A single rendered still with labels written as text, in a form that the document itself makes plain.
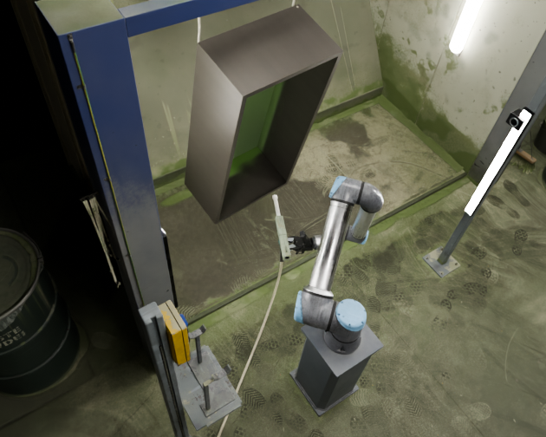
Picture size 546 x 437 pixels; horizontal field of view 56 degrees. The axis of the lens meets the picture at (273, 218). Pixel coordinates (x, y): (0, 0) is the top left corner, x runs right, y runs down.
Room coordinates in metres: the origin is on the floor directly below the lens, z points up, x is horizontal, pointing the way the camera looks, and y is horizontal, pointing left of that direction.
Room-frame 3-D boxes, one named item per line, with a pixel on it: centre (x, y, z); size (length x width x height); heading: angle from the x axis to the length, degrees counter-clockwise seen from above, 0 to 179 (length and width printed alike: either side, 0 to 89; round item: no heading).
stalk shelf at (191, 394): (0.78, 0.23, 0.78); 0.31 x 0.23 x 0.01; 39
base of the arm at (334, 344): (1.16, -0.42, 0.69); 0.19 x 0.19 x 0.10
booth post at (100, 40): (1.22, 0.57, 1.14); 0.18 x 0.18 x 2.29; 39
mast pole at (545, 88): (2.14, -1.25, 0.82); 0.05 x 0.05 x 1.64; 39
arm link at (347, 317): (1.17, -0.41, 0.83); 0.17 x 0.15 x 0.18; 79
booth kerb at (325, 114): (3.06, 0.19, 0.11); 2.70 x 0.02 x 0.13; 129
